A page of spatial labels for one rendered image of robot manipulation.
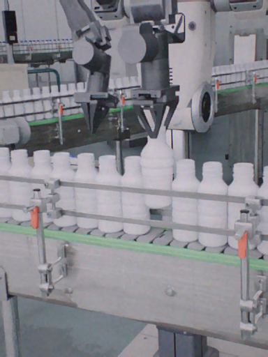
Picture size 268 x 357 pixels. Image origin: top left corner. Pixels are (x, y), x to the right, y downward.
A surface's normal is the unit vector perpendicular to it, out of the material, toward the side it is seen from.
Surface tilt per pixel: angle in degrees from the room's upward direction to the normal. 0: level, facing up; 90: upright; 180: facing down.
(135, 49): 90
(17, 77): 90
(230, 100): 90
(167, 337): 90
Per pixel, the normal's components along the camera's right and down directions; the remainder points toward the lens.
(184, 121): -0.40, 0.62
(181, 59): -0.46, 0.24
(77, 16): -0.16, 0.38
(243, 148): -0.71, 0.21
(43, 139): 0.70, 0.15
